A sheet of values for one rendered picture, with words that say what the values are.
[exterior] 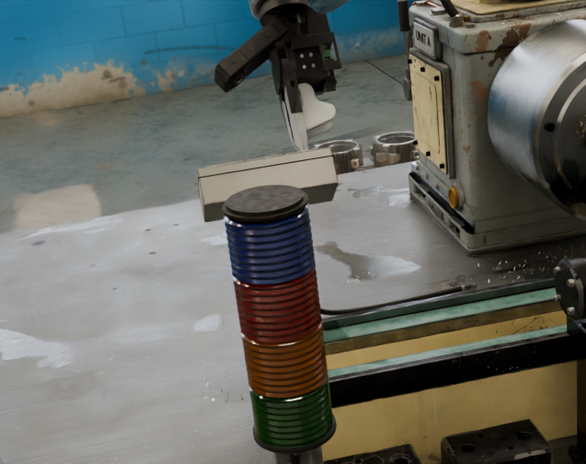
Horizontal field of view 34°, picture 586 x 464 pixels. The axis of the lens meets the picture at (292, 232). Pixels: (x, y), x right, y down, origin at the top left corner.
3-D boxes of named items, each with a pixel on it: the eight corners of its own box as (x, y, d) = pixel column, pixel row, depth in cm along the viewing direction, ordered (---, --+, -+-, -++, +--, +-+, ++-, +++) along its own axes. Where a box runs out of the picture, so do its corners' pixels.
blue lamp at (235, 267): (306, 245, 72) (300, 188, 71) (323, 276, 67) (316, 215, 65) (226, 259, 72) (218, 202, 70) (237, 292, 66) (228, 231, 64)
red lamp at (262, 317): (313, 299, 74) (306, 245, 72) (329, 334, 68) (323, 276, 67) (235, 314, 73) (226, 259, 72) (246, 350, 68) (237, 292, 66)
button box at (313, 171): (333, 201, 127) (325, 164, 129) (339, 182, 120) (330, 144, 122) (203, 224, 125) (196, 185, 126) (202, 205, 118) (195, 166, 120)
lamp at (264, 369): (318, 352, 76) (313, 299, 74) (336, 389, 70) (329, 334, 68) (243, 365, 75) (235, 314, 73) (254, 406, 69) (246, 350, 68)
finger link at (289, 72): (304, 107, 122) (290, 44, 124) (292, 109, 122) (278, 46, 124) (301, 121, 126) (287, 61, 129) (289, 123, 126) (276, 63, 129)
